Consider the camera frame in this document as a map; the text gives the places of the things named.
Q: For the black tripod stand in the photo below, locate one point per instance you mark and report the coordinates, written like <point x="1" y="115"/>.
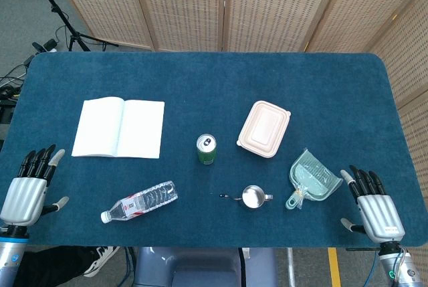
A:
<point x="63" y="19"/>

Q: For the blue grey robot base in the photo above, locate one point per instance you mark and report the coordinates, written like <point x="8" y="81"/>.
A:
<point x="200" y="267"/>

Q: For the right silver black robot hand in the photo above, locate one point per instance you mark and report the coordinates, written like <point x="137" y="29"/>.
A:
<point x="379" y="211"/>

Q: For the white notebook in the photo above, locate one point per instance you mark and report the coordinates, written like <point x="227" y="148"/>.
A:
<point x="120" y="129"/>

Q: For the black white sneaker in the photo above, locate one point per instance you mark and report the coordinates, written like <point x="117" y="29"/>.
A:
<point x="102" y="260"/>

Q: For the black trouser leg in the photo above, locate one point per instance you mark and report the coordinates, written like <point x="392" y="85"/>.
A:
<point x="50" y="267"/>

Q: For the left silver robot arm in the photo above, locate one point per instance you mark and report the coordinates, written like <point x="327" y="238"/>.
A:
<point x="10" y="257"/>

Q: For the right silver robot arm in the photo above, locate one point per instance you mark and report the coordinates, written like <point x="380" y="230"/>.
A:
<point x="401" y="267"/>

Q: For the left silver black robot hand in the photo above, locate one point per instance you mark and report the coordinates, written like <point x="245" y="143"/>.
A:
<point x="23" y="196"/>

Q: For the beige lidded food box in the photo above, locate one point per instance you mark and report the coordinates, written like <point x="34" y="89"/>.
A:
<point x="264" y="129"/>

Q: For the clear plastic water bottle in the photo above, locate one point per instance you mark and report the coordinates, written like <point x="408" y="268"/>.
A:
<point x="143" y="200"/>

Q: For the wooden woven folding screen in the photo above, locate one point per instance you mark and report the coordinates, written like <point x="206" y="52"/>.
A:
<point x="274" y="6"/>

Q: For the metal table leg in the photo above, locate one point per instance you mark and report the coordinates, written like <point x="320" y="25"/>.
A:
<point x="291" y="267"/>

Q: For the mint green dustpan set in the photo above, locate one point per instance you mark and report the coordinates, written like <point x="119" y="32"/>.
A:
<point x="312" y="176"/>

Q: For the steel gooseneck pitcher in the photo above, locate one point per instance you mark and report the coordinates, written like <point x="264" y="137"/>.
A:
<point x="252" y="196"/>

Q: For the blue table mat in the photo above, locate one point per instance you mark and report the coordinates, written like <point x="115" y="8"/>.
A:
<point x="214" y="79"/>

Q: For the green drink can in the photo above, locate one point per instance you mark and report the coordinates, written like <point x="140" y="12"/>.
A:
<point x="206" y="151"/>

